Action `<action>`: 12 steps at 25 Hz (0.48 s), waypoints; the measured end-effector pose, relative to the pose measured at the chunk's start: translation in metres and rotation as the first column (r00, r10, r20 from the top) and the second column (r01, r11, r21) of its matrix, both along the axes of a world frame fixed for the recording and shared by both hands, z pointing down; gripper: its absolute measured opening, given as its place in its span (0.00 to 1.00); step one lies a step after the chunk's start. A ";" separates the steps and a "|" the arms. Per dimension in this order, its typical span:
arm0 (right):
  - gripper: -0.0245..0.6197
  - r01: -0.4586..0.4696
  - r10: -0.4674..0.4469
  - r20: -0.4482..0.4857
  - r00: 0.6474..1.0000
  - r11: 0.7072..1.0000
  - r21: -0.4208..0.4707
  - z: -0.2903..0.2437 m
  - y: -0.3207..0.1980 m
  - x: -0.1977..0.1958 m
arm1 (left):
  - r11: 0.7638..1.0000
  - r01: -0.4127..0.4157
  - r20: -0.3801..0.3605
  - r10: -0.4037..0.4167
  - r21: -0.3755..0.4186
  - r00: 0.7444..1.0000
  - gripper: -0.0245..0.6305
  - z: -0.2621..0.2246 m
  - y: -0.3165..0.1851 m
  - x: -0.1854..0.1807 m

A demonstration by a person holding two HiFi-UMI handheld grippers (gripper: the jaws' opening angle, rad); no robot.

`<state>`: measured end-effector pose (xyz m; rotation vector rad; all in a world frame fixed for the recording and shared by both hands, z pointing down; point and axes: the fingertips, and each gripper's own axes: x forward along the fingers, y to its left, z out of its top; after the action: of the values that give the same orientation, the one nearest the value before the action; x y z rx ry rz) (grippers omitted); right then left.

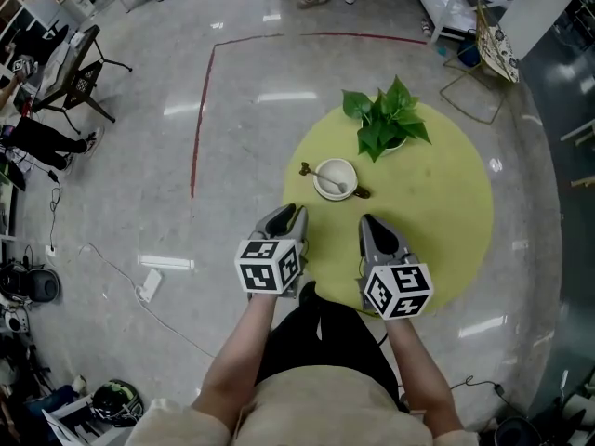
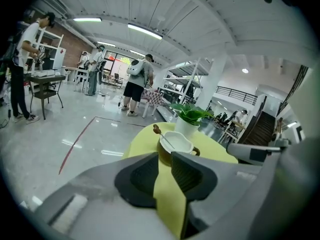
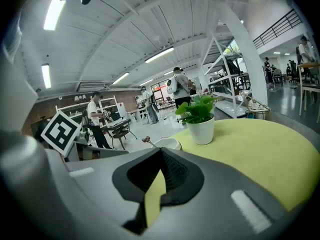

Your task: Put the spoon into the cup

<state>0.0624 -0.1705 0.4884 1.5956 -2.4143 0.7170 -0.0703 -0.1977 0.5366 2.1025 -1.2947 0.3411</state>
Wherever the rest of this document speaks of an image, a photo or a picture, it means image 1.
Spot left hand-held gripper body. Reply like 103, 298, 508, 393
234, 234, 309, 300

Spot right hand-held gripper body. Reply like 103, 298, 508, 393
356, 253, 435, 321

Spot small brown-handled spoon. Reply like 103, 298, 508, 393
298, 161, 350, 195

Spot small brown shiny object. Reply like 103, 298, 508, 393
311, 157, 372, 203

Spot person's left forearm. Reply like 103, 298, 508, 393
192, 292, 282, 434

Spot person's right forearm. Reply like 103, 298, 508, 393
385, 316, 467, 436

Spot person's black trousers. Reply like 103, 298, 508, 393
255, 280, 402, 404

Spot white power strip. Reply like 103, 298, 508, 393
138, 267, 165, 305

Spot green plant in white pot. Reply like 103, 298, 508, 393
341, 74, 433, 164

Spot person's beige shirt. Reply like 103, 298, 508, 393
124, 364, 481, 446

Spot black bucket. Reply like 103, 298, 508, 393
492, 415, 546, 446

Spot black green helmet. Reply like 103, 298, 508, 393
89, 378, 146, 429

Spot blue bag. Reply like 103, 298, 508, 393
456, 38, 482, 69

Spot black round bag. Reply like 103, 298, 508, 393
0, 262, 62, 304

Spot black metal side table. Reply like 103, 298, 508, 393
31, 24, 134, 135

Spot white metal rack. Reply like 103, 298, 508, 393
400, 0, 512, 44

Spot white box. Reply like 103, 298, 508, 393
42, 33, 87, 93

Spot white pillar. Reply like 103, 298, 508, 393
497, 0, 595, 60

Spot white cabinet with red mark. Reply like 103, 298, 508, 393
0, 0, 71, 37

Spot white power cable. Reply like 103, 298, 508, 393
77, 242, 216, 360

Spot black floor cable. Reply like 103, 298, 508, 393
449, 374, 513, 406

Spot floral wire-frame chair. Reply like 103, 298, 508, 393
439, 1, 522, 126

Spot black charger cable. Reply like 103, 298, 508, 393
44, 167, 64, 256

